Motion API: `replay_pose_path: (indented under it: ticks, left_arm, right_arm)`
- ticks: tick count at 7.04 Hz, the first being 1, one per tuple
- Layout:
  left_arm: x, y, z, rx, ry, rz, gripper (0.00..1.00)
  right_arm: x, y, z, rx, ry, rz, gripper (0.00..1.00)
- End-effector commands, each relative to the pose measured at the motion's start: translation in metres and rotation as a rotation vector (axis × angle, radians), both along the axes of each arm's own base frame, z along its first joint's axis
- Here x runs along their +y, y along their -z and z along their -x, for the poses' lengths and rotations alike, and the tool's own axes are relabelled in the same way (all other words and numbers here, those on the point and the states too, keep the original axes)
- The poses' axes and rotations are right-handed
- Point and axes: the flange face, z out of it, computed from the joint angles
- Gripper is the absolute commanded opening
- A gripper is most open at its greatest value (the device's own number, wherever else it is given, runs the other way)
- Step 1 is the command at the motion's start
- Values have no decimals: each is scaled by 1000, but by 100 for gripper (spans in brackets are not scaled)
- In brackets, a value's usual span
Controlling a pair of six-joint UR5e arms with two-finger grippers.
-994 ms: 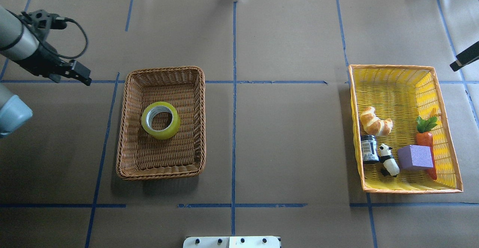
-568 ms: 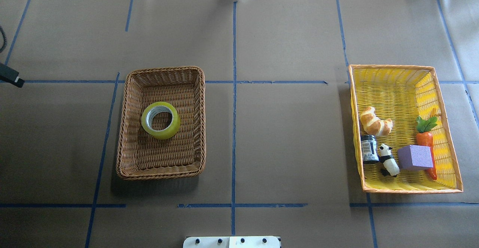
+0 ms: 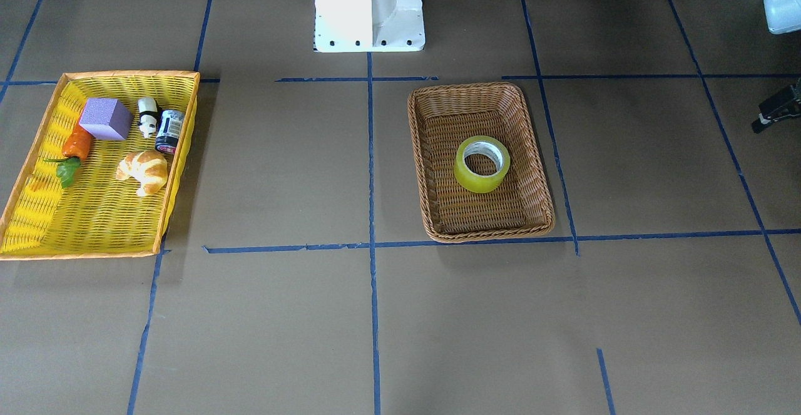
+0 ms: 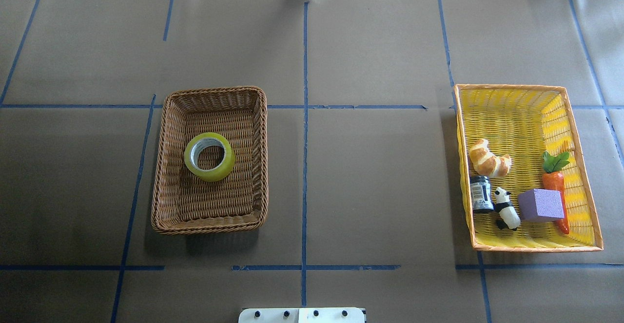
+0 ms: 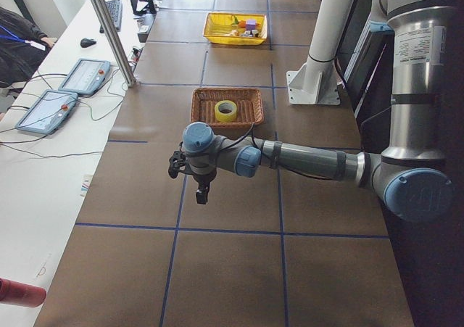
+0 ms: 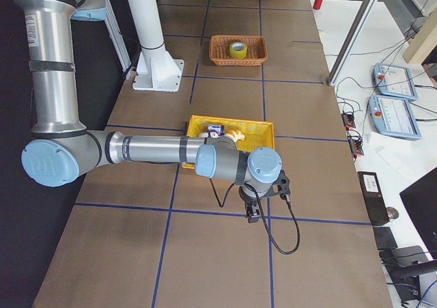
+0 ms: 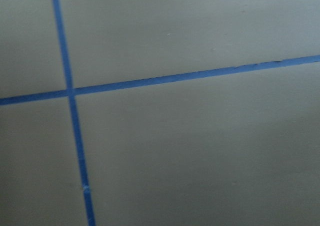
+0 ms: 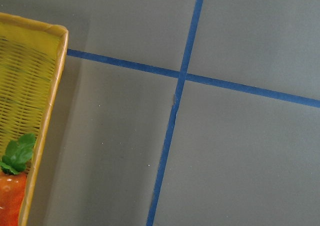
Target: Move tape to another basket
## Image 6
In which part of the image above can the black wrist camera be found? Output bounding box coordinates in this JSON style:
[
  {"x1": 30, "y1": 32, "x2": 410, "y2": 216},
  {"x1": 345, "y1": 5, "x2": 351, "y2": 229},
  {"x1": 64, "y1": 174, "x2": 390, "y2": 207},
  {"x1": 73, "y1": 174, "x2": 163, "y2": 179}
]
[{"x1": 269, "y1": 169, "x2": 291, "y2": 202}]

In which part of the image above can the far teach pendant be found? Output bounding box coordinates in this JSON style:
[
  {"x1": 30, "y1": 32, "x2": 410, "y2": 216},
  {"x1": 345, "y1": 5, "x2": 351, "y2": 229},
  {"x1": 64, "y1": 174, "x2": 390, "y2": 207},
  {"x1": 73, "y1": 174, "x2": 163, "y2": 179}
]
[{"x1": 373, "y1": 63, "x2": 418, "y2": 101}]

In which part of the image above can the near teach pendant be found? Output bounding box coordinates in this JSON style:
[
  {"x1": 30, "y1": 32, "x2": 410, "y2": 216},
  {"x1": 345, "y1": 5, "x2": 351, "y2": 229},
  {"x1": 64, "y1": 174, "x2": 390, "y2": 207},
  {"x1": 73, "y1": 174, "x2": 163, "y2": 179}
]
[{"x1": 368, "y1": 95, "x2": 421, "y2": 141}]

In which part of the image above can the black power strip right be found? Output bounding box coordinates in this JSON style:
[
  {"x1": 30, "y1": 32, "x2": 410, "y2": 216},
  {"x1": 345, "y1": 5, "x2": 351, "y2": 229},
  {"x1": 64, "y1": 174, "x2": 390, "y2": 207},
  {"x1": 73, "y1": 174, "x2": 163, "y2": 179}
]
[{"x1": 347, "y1": 130, "x2": 364, "y2": 158}]

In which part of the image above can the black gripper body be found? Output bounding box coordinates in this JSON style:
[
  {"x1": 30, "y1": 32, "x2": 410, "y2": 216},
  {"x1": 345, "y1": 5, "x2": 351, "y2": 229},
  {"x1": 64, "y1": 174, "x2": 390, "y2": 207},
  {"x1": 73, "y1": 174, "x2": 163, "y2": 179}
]
[{"x1": 238, "y1": 183, "x2": 258, "y2": 209}]

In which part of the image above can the yellow transparent tape roll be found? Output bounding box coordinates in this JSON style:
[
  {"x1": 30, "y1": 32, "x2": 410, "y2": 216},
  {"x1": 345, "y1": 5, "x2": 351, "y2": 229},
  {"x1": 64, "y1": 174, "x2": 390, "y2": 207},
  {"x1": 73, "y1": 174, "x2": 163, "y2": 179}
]
[{"x1": 229, "y1": 42, "x2": 248, "y2": 59}]

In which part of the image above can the black box with label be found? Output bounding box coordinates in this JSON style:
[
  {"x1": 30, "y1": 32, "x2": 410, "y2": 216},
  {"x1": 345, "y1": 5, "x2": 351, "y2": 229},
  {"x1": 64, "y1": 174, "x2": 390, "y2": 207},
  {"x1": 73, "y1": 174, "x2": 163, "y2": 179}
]
[{"x1": 357, "y1": 171, "x2": 389, "y2": 226}]

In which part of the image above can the black monitor stand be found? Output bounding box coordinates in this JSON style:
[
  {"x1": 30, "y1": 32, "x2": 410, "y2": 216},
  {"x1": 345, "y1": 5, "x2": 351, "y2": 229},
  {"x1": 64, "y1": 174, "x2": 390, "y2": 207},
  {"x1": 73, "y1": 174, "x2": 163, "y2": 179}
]
[{"x1": 379, "y1": 245, "x2": 436, "y2": 301}]

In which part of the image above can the small dark labelled jar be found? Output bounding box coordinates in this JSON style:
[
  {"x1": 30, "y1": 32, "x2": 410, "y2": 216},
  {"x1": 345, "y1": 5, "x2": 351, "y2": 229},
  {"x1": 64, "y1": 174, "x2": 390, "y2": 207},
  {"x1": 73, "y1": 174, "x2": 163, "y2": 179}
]
[{"x1": 208, "y1": 124, "x2": 225, "y2": 136}]

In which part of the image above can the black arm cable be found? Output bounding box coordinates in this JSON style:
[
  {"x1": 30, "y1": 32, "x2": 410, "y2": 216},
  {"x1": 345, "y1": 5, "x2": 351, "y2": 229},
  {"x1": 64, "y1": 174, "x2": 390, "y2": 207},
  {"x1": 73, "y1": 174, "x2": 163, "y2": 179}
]
[{"x1": 208, "y1": 176, "x2": 300, "y2": 255}]

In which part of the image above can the black power strip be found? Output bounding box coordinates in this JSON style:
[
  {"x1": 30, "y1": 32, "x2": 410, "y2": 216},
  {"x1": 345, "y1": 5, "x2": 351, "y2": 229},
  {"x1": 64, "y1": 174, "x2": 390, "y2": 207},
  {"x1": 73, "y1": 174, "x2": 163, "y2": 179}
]
[
  {"x1": 347, "y1": 130, "x2": 364, "y2": 158},
  {"x1": 341, "y1": 112, "x2": 356, "y2": 130}
]

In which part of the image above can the brown wicker basket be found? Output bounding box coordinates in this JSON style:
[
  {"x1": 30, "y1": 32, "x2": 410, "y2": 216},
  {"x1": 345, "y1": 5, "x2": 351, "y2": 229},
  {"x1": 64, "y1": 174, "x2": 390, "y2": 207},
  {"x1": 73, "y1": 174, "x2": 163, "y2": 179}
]
[{"x1": 209, "y1": 35, "x2": 268, "y2": 66}]

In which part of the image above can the yellow woven plastic basket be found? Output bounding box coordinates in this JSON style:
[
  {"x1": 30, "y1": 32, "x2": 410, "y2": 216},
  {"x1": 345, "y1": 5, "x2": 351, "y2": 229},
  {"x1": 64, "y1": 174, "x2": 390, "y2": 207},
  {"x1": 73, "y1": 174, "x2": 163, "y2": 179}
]
[{"x1": 186, "y1": 115, "x2": 275, "y2": 152}]

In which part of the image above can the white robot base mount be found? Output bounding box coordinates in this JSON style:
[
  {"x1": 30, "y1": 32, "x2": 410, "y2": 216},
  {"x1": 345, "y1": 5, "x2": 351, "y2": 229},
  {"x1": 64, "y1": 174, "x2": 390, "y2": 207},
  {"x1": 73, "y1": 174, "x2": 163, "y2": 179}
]
[{"x1": 128, "y1": 0, "x2": 184, "y2": 92}]

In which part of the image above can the black computer monitor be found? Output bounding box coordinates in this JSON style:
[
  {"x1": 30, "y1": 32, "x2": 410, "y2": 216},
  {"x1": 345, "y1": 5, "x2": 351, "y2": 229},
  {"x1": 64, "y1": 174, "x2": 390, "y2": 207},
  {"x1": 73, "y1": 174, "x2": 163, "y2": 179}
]
[{"x1": 400, "y1": 168, "x2": 437, "y2": 258}]

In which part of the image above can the toy croissant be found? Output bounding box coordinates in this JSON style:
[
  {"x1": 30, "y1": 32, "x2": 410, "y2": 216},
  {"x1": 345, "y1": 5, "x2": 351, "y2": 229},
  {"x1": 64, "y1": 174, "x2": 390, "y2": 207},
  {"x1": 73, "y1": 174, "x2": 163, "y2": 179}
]
[{"x1": 225, "y1": 130, "x2": 245, "y2": 143}]

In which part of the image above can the toy panda figure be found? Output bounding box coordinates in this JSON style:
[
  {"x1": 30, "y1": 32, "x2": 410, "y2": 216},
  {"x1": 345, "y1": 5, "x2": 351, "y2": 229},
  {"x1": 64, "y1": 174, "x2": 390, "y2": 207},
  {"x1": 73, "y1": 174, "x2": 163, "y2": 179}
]
[{"x1": 198, "y1": 132, "x2": 219, "y2": 139}]

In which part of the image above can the black power strip left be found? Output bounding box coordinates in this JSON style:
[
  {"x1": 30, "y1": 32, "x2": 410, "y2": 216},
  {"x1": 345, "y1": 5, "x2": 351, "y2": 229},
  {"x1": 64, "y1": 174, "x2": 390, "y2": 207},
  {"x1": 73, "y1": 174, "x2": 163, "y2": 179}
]
[{"x1": 341, "y1": 112, "x2": 356, "y2": 130}]

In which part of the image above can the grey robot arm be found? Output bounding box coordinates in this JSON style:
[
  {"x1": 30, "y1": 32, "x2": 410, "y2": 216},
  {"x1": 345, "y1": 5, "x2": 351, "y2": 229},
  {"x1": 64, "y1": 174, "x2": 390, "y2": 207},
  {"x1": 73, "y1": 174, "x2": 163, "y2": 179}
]
[{"x1": 14, "y1": 0, "x2": 290, "y2": 223}]

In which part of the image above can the aluminium frame post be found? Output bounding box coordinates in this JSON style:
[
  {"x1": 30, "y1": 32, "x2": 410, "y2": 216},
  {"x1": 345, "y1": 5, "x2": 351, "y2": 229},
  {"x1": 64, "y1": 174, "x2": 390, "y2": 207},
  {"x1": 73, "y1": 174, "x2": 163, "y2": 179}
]
[{"x1": 327, "y1": 0, "x2": 378, "y2": 87}]

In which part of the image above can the teach pendant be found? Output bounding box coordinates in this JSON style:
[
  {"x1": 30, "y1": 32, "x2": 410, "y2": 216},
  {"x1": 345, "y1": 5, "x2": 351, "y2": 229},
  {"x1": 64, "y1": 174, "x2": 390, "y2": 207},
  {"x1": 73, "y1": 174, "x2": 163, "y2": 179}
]
[
  {"x1": 373, "y1": 63, "x2": 418, "y2": 101},
  {"x1": 368, "y1": 95, "x2": 421, "y2": 141}
]

